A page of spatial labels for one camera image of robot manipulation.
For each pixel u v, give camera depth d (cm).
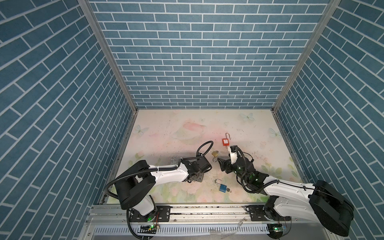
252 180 64
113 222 71
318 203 42
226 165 74
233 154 73
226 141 99
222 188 82
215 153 96
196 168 67
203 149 80
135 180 49
